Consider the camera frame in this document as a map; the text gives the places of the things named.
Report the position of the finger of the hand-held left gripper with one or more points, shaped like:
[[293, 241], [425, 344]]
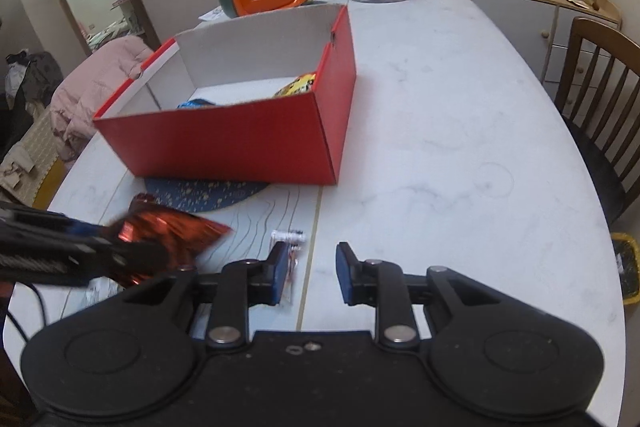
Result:
[[50, 222], [135, 259]]

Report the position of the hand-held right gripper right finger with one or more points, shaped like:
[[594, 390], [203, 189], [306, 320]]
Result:
[[344, 274]]

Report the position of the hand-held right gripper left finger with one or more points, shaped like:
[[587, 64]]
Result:
[[281, 274]]

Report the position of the small clear wrapper packet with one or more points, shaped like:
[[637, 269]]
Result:
[[290, 238]]

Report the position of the brown red foil snack packet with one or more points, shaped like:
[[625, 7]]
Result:
[[170, 232]]

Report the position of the red cardboard box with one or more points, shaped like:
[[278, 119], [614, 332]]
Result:
[[235, 142]]

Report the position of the blue snack packet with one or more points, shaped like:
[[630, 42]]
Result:
[[197, 104]]

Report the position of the red yellow snack packet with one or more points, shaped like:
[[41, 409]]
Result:
[[297, 86]]

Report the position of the beige textured cushion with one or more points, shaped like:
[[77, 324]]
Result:
[[30, 157]]

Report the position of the round blue speckled mat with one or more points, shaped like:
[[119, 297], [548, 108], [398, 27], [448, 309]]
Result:
[[210, 197]]

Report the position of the pink puffer jacket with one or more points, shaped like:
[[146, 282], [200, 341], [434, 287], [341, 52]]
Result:
[[95, 97]]

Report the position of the dark clothes pile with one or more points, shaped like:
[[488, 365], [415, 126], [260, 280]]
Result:
[[35, 77]]

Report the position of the printed paper sheet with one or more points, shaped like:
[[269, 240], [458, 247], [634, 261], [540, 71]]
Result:
[[212, 14]]

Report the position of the wooden chair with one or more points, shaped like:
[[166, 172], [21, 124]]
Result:
[[600, 147]]

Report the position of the yellow trash bin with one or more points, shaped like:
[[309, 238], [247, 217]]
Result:
[[630, 267]]

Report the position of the white corner cabinet wooden top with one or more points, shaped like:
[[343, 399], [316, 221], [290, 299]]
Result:
[[515, 32]]

